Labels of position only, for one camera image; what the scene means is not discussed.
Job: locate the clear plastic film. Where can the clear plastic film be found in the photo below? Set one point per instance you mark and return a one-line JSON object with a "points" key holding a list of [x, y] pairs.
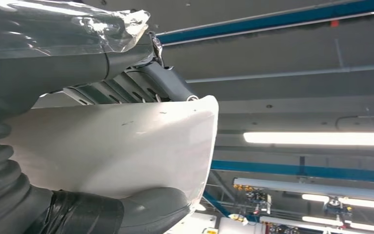
{"points": [[77, 29]]}

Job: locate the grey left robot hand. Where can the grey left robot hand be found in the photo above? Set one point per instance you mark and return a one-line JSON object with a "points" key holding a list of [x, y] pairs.
{"points": [[61, 71]]}

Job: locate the grey ceiling pipe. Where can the grey ceiling pipe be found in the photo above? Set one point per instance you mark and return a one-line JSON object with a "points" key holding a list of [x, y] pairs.
{"points": [[287, 73]]}

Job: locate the ceiling tube light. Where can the ceiling tube light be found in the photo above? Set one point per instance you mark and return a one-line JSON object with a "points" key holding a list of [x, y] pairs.
{"points": [[367, 204], [319, 139]]}

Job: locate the blue ceiling beam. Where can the blue ceiling beam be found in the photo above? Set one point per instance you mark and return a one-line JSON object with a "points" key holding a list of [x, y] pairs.
{"points": [[271, 21], [303, 171]]}

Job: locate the blue diagonal brace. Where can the blue diagonal brace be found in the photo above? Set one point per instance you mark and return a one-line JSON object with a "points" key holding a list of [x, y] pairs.
{"points": [[216, 203]]}

